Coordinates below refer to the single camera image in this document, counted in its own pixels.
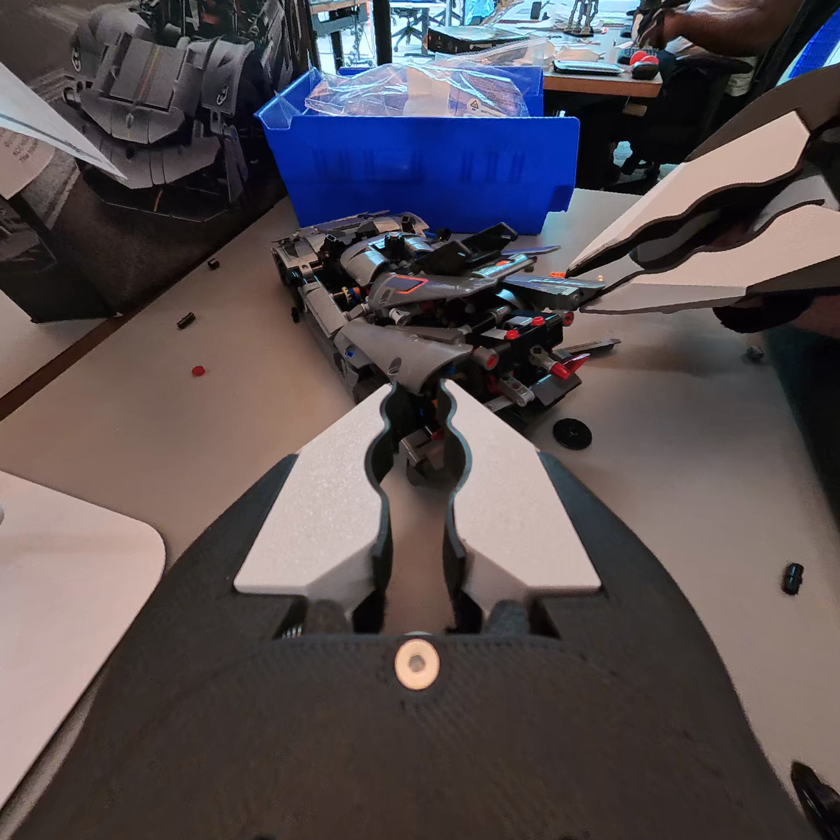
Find grey lego car model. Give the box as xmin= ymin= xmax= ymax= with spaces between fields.
xmin=272 ymin=211 xmax=605 ymax=487

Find black angled lego connector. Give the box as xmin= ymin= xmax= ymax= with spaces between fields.
xmin=791 ymin=761 xmax=840 ymax=834

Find clear plastic bag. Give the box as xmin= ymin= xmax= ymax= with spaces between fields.
xmin=305 ymin=56 xmax=546 ymax=119

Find blue plastic bin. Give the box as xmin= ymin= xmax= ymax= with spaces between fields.
xmin=256 ymin=66 xmax=581 ymax=236

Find dark lego set box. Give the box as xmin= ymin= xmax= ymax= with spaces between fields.
xmin=0 ymin=0 xmax=312 ymax=324

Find wooden workshop table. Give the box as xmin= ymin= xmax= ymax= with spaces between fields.
xmin=543 ymin=39 xmax=664 ymax=99

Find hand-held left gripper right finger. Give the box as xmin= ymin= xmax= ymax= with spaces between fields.
xmin=444 ymin=379 xmax=602 ymax=623

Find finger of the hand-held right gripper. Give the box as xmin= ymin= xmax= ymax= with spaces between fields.
xmin=564 ymin=110 xmax=813 ymax=278
xmin=579 ymin=193 xmax=840 ymax=316

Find lego instruction booklet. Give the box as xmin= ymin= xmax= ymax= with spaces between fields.
xmin=0 ymin=62 xmax=129 ymax=198

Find white desk stand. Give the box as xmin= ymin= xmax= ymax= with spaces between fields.
xmin=0 ymin=471 xmax=166 ymax=808

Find black flat box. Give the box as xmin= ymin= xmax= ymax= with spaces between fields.
xmin=423 ymin=23 xmax=526 ymax=56

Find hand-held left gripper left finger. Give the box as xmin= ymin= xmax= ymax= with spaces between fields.
xmin=233 ymin=382 xmax=395 ymax=623

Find person's right hand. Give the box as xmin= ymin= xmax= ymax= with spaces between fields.
xmin=712 ymin=294 xmax=840 ymax=339

